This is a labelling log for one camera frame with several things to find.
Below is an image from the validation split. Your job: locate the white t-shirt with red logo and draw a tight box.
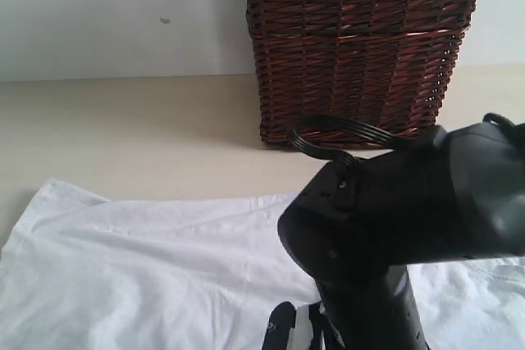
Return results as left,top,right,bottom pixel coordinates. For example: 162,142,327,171
0,177,525,350

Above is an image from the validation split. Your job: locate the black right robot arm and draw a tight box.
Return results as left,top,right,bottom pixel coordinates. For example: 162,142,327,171
264,114,524,349

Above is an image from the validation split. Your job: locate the dark brown wicker basket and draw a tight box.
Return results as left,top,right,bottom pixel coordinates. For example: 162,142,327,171
246,0,477,147

